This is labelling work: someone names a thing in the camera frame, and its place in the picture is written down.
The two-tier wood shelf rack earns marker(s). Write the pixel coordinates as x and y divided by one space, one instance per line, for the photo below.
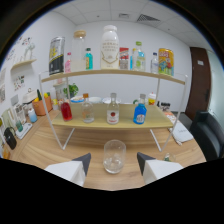
103 122

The wooden wall shelf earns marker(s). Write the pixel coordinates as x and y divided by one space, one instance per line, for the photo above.
24 63

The white bottle with red cap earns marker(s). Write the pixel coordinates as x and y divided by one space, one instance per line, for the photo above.
152 99

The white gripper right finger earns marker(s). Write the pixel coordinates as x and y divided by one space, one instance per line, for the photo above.
158 169

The clear bottle with orange cap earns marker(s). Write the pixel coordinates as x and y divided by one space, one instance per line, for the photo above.
88 113

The green cup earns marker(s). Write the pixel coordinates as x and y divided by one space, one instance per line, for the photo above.
19 126

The white figurine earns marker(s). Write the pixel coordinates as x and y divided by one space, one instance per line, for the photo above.
30 46

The orange storage basket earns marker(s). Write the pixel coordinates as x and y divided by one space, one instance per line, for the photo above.
41 107

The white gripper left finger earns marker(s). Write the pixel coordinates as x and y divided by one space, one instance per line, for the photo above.
68 170

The silver black soda water can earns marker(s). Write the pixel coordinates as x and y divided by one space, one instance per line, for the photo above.
56 56

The glass jar with limes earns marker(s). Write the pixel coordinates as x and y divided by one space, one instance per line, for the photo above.
169 158

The white bowl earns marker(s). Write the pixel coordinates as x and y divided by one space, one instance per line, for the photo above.
95 100

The blue liquid glass bottle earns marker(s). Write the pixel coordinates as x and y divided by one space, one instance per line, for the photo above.
140 115

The clear stemless drinking glass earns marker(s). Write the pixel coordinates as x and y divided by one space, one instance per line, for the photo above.
114 158

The small clear water bottle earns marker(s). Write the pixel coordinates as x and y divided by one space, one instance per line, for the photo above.
154 65

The clear bottle with green cap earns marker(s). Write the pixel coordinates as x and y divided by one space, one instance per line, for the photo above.
140 60

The small teal bottle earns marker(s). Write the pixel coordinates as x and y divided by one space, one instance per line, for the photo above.
89 61

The white bottle with blue base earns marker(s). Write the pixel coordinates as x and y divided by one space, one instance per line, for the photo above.
32 116

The blue rimmed plate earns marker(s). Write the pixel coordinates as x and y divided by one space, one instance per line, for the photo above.
77 99

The green potted plant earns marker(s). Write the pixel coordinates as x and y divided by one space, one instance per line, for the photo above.
71 90

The white tray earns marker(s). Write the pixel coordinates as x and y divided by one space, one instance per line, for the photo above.
24 130

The white notebook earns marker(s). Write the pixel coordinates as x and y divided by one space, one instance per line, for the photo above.
181 132

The large white milk bottle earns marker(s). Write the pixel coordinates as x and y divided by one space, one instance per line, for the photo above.
110 50

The small pink drink bottle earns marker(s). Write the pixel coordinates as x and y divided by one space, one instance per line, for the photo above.
68 65

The black handbag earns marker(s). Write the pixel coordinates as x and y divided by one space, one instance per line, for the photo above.
10 140

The black chair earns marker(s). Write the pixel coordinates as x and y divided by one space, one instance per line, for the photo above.
208 135

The slim blue bottle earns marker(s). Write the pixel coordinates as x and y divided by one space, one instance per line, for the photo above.
132 61

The red liquid glass bottle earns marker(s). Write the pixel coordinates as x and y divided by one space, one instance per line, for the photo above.
66 111

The small red label bottle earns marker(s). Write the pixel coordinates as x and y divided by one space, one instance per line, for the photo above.
123 60

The glass jar with cork lid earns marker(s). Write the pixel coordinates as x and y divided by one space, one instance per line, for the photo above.
78 53

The dark brown door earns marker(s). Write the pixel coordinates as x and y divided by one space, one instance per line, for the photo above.
199 83

